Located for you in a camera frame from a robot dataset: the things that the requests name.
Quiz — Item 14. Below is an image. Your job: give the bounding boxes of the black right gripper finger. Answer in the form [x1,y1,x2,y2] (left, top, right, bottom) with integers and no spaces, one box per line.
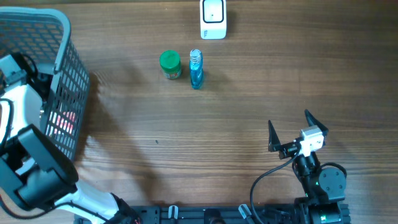
[304,110,329,136]
[268,120,281,152]

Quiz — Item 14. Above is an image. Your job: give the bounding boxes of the blue mouthwash bottle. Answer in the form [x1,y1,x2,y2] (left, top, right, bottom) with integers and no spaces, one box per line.
[189,49,204,90]

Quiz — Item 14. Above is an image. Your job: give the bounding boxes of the green lid jar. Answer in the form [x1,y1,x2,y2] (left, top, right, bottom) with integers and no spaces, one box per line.
[159,50,182,80]

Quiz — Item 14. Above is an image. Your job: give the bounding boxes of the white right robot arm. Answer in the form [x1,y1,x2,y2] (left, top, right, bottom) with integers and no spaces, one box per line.
[264,110,351,224]

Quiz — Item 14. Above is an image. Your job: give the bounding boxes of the white barcode scanner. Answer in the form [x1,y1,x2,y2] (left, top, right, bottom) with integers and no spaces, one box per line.
[200,0,227,40]

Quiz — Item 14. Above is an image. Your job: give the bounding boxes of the grey plastic mesh basket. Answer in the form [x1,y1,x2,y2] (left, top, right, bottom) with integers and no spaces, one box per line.
[1,7,90,160]

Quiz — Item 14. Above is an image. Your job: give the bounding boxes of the black right camera cable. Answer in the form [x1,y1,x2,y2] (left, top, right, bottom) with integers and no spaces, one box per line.
[249,146,302,224]

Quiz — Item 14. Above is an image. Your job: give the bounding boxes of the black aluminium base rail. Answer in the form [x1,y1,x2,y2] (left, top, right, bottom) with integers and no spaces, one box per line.
[73,203,351,224]

